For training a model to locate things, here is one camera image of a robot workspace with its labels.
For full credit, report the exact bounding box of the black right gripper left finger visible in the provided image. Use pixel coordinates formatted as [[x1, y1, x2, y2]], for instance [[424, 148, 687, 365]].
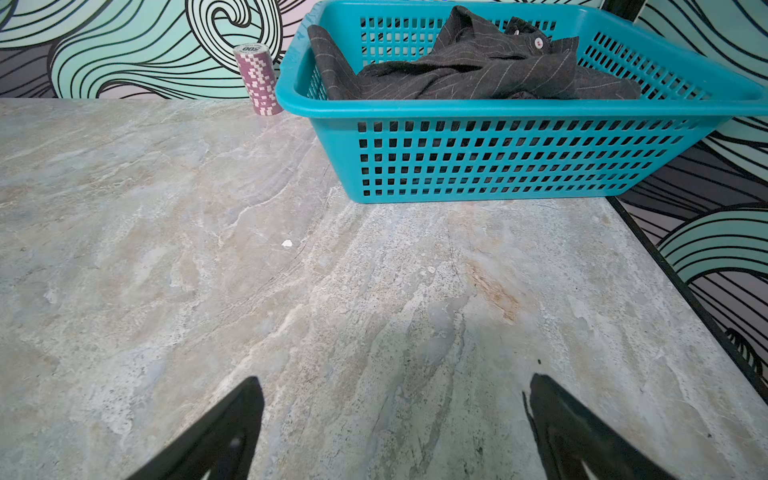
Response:
[[130, 376, 265, 480]]

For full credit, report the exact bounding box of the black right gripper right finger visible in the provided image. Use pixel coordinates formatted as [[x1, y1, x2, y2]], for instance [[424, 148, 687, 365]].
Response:
[[523, 373, 673, 479]]

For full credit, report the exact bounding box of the dark grey pinstripe shirt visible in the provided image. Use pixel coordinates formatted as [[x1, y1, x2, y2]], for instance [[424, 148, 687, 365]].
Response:
[[308, 6, 641, 100]]

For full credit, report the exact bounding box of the pink poker chip stack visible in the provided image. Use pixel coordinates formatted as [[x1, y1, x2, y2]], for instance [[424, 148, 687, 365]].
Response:
[[233, 43, 283, 116]]

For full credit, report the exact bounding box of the teal plastic basket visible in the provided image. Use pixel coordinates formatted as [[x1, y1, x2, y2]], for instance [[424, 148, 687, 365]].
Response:
[[276, 1, 767, 203]]

